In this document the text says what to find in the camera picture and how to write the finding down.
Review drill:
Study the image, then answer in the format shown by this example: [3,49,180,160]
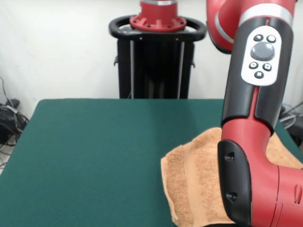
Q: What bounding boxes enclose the orange-brown terry towel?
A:
[160,127,303,227]

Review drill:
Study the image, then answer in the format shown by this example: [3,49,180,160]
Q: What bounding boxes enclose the dark green table cloth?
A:
[0,98,303,227]

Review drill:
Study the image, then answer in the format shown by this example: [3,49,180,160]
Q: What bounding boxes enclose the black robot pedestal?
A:
[108,15,208,99]

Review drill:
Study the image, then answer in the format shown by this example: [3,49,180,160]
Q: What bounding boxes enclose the black cable bundle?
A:
[0,75,29,168]

